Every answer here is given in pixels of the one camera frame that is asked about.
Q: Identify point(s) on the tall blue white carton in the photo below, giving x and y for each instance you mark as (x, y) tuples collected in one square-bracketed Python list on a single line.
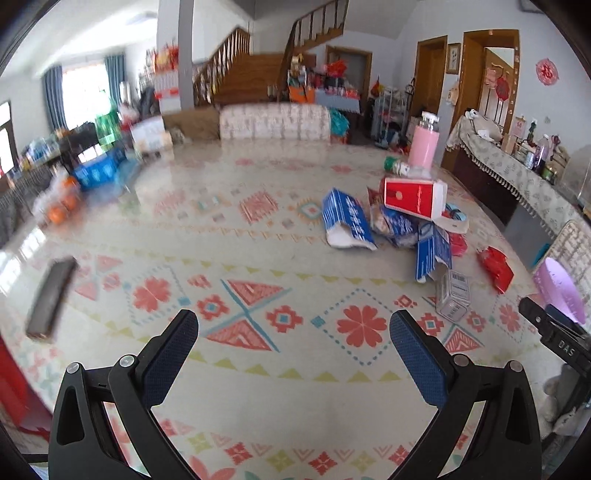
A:
[(433, 252)]

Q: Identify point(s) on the pink thermos bottle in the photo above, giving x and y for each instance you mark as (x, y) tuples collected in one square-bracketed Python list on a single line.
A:
[(425, 141)]

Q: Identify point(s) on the sideboard with leaf cloth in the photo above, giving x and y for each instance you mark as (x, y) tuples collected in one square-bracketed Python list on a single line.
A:
[(544, 199)]

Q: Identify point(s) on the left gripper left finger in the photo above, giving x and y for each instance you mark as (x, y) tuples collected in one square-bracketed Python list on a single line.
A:
[(82, 442)]

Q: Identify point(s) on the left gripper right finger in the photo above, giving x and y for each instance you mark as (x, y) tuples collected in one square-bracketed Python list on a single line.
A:
[(506, 443)]

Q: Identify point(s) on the blue Vinda tissue pack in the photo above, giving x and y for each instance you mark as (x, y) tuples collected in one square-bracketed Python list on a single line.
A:
[(397, 228)]

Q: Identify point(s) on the grey gloved right hand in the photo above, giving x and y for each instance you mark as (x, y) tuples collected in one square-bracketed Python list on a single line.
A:
[(553, 415)]

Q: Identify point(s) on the red cigarette box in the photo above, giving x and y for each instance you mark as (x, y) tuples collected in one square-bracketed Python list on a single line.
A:
[(496, 265)]

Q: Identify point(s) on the green cap plastic bottle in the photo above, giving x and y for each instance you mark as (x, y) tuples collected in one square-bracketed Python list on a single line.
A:
[(398, 167)]

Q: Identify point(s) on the wooden staircase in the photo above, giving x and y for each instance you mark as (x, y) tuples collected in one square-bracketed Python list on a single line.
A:
[(235, 74)]

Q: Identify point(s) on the patterned far chair back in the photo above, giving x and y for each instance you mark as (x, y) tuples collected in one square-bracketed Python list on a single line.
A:
[(276, 121)]

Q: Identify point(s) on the purple perforated waste basket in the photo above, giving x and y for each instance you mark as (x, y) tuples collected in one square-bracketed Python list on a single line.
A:
[(558, 289)]

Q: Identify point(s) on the black remote control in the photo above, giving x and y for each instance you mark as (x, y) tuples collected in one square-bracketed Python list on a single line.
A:
[(44, 310)]

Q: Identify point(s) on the red white carton box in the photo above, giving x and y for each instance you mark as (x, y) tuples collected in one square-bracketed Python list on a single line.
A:
[(422, 198)]

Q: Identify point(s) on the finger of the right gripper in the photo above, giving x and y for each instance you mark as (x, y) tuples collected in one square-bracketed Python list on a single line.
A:
[(564, 337)]

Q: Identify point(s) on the blue plastic crate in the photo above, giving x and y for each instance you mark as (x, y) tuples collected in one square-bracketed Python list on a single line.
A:
[(100, 171)]

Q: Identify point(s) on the small white barcode box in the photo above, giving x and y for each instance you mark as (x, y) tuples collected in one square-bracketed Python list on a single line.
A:
[(453, 296)]

